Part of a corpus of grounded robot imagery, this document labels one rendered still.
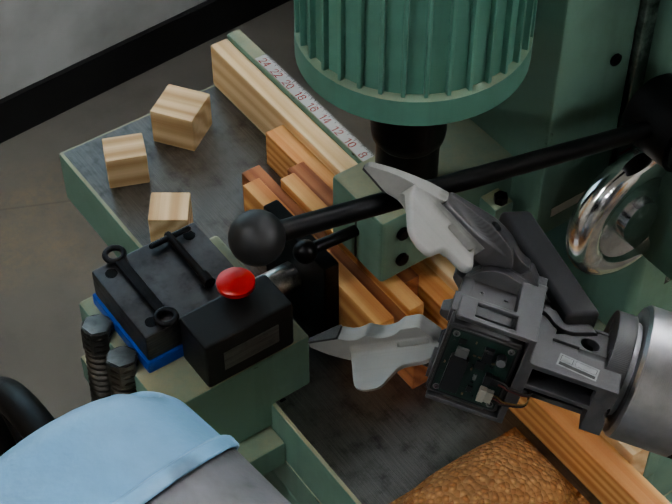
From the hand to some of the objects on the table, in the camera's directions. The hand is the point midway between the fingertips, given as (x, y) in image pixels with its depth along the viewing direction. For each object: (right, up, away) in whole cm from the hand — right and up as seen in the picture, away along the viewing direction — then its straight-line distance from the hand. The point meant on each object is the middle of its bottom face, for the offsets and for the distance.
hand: (335, 250), depth 97 cm
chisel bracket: (+8, +1, +28) cm, 29 cm away
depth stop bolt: (+13, -2, +29) cm, 32 cm away
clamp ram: (-5, -6, +27) cm, 28 cm away
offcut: (-15, +12, +44) cm, 48 cm away
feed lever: (+21, +2, +17) cm, 28 cm away
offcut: (-20, +7, +40) cm, 46 cm away
